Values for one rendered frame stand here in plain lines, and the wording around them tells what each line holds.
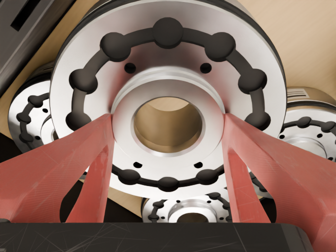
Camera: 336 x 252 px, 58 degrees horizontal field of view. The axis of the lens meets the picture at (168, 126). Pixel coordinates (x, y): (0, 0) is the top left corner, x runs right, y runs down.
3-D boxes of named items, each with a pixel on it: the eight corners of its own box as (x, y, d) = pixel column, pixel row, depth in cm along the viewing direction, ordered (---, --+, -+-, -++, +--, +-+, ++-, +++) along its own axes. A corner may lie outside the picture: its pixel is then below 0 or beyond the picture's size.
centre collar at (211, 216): (190, 237, 32) (191, 242, 32) (157, 216, 30) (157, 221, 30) (227, 217, 30) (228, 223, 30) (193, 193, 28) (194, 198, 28)
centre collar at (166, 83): (168, 177, 15) (168, 186, 15) (88, 120, 13) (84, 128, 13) (248, 120, 13) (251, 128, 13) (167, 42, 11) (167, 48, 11)
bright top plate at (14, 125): (94, 190, 29) (93, 195, 28) (-10, 135, 25) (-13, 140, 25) (162, 126, 24) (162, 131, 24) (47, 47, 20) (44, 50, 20)
